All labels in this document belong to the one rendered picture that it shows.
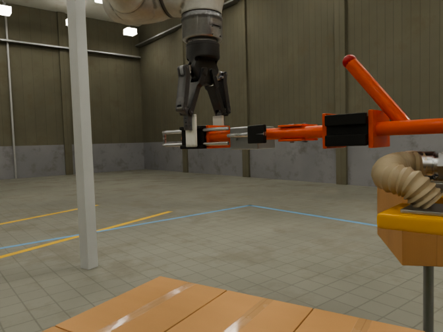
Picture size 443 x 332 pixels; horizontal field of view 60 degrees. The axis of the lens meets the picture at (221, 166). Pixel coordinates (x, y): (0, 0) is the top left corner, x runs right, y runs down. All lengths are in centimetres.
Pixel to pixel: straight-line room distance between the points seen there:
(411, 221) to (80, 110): 362
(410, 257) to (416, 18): 837
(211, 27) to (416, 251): 147
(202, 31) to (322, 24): 1054
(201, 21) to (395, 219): 56
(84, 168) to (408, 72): 774
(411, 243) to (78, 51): 325
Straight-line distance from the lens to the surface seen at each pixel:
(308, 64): 1142
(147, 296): 181
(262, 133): 70
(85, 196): 396
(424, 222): 52
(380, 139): 66
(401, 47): 1003
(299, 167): 1149
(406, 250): 199
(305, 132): 69
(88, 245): 405
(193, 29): 86
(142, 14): 93
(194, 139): 82
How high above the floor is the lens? 121
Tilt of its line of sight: 4 degrees down
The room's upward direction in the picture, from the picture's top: 2 degrees counter-clockwise
